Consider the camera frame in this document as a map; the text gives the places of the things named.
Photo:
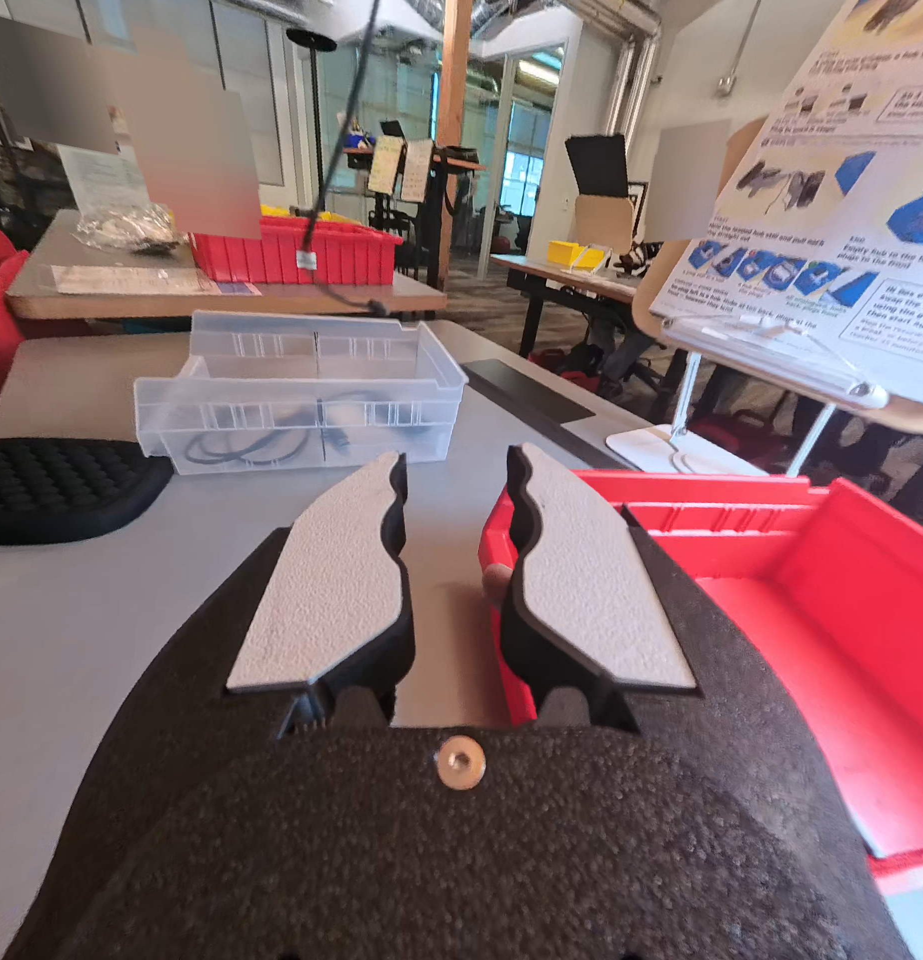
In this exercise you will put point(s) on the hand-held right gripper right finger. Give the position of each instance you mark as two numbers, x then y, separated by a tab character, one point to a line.
589	600

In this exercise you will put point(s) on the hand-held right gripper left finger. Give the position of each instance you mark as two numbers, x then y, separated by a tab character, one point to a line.
326	600

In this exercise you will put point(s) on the red plastic bin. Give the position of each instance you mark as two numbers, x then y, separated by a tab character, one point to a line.
806	600

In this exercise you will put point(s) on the clear plastic bin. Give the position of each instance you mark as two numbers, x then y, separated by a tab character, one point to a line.
281	360

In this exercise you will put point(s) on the red bag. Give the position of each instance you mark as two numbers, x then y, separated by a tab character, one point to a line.
574	371

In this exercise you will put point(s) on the background wooden table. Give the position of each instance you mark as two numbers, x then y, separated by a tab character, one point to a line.
581	281

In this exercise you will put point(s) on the clear acrylic holder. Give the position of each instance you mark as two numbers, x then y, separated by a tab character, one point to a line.
593	259

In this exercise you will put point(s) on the red ribbed bin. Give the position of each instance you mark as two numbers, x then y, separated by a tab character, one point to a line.
334	259

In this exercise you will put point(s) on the yellow plastic bin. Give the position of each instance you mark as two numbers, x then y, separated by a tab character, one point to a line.
563	253
334	217

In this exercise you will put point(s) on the background tan table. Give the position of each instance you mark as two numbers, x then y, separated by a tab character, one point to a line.
131	300

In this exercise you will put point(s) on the flat sleeved paper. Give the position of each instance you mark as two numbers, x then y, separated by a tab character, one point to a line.
124	279

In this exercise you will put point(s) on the crumpled clear plastic bag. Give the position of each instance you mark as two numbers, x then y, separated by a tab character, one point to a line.
128	225

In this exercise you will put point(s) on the black angled panel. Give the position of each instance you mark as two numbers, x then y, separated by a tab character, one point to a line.
596	165

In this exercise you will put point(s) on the small document board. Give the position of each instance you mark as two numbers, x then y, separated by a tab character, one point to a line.
385	165
416	171

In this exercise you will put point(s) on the printed instruction sheet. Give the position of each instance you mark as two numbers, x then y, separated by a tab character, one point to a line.
844	225

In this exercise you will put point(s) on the black standing desk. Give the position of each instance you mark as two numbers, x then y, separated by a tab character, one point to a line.
461	161

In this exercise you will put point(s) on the white paper sheet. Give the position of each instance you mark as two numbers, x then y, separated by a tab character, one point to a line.
101	180

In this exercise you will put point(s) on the black floor lamp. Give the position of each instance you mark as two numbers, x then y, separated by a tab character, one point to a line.
311	39

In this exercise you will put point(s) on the wooden support post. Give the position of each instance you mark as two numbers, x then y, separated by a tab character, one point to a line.
454	75

